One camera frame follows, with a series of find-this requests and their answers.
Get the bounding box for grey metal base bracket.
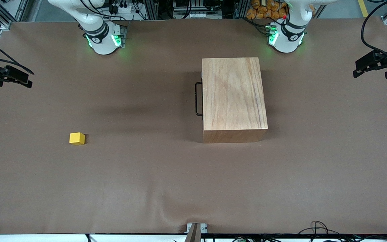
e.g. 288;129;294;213
119;21;129;48

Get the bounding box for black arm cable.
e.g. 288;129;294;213
361;0;387;64
0;33;35;75

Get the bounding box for wooden drawer cabinet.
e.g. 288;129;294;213
202;57;268;144

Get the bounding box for metal table clamp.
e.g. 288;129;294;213
184;223;208;242

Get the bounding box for yellow wooden block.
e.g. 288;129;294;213
69;132;86;146

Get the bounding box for orange object pile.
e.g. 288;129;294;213
246;0;289;20

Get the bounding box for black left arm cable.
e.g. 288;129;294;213
361;0;387;64

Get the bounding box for brown table cover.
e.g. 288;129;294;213
0;18;387;235

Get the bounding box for white power strip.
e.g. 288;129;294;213
173;11;215;19

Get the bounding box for black loose cable bundle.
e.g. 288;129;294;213
298;221;341;236

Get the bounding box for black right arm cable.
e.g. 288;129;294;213
0;33;35;75

